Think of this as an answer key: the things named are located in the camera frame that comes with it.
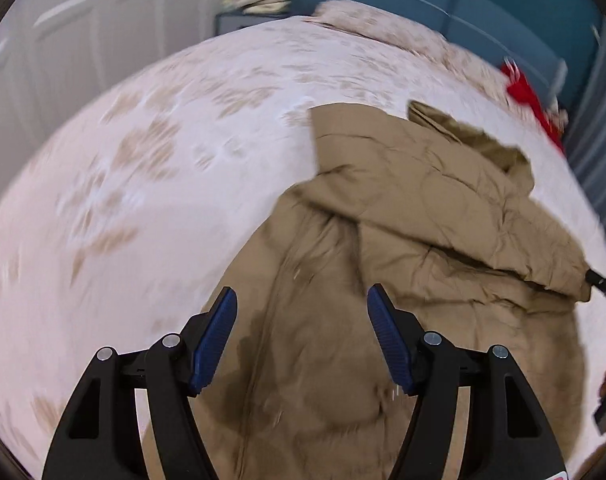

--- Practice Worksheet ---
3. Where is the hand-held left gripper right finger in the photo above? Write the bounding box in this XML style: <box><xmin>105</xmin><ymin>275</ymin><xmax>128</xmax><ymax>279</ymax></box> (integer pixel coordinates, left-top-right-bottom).
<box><xmin>367</xmin><ymin>284</ymin><xmax>576</xmax><ymax>480</ymax></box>

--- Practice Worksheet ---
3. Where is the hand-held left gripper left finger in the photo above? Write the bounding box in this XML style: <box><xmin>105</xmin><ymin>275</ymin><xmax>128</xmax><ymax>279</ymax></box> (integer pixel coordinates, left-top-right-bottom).
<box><xmin>42</xmin><ymin>287</ymin><xmax>238</xmax><ymax>480</ymax></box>

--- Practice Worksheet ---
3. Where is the tan puffer jacket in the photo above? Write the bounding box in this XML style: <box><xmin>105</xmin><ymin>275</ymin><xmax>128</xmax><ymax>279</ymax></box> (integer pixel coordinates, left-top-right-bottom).
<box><xmin>140</xmin><ymin>100</ymin><xmax>591</xmax><ymax>480</ymax></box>

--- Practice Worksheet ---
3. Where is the grey-blue curtain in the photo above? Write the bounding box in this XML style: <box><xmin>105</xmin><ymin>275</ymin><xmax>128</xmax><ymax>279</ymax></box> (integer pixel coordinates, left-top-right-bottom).
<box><xmin>565</xmin><ymin>15</ymin><xmax>606</xmax><ymax>256</ymax></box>

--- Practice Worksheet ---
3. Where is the pink floral bedspread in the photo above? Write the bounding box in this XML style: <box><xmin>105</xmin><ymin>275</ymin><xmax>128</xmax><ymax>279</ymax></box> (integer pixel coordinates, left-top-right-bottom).
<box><xmin>0</xmin><ymin>12</ymin><xmax>606</xmax><ymax>480</ymax></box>

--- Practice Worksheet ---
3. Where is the red cloth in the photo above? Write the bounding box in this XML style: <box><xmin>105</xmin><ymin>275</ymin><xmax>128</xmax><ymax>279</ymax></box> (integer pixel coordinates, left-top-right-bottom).
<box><xmin>500</xmin><ymin>57</ymin><xmax>566</xmax><ymax>153</ymax></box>

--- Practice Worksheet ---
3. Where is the floral pillow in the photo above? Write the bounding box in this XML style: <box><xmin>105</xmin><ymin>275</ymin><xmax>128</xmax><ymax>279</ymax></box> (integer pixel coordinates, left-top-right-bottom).
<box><xmin>303</xmin><ymin>0</ymin><xmax>449</xmax><ymax>53</ymax></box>

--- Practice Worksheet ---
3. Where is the blue nightstand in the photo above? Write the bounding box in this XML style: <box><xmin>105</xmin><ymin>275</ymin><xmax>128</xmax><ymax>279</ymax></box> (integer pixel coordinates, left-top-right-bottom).
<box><xmin>214</xmin><ymin>9</ymin><xmax>284</xmax><ymax>38</ymax></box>

